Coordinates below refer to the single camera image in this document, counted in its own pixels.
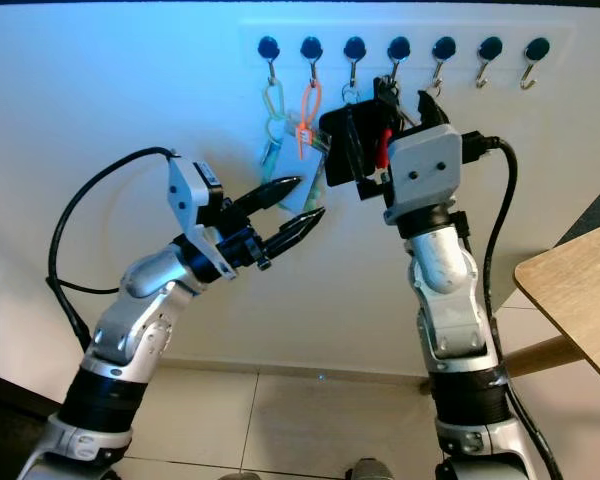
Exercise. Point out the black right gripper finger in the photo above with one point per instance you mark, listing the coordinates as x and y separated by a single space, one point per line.
432 110
364 150

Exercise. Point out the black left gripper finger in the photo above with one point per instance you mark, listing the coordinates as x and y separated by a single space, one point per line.
265 193
295 229

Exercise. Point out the key bunch with red tag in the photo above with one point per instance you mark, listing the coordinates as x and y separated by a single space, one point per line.
382 148

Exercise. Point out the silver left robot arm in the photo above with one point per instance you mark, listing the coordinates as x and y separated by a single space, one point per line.
130 330

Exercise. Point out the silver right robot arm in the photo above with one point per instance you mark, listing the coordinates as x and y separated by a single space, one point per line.
440 285

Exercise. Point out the metal hook with black base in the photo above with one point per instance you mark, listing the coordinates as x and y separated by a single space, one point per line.
490 47
268 47
399 47
444 47
311 47
355 47
536 48

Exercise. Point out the black key fob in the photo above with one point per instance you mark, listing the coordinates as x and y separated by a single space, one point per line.
337 145

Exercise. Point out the pale key card tag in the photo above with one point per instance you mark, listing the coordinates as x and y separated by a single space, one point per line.
285 160

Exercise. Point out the green plastic loop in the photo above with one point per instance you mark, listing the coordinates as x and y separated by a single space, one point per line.
274 122

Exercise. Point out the orange plastic loop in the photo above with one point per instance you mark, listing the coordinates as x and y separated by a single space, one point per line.
310 100

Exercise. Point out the light wooden table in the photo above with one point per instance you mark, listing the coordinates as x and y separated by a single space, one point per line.
575 290

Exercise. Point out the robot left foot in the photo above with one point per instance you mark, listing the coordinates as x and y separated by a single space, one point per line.
240 476

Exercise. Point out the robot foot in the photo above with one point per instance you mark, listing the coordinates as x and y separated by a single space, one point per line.
370 469
240 476

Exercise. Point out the wooden table leg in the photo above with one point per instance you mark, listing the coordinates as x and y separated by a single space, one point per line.
545 356

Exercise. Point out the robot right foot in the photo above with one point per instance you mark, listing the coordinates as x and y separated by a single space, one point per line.
370 469

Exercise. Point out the dark furniture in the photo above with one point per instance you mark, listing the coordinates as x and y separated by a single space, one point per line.
15 435

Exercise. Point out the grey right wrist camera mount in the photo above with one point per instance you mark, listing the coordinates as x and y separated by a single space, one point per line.
425 170

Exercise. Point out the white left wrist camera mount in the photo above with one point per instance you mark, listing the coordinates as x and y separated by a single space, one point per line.
190 195

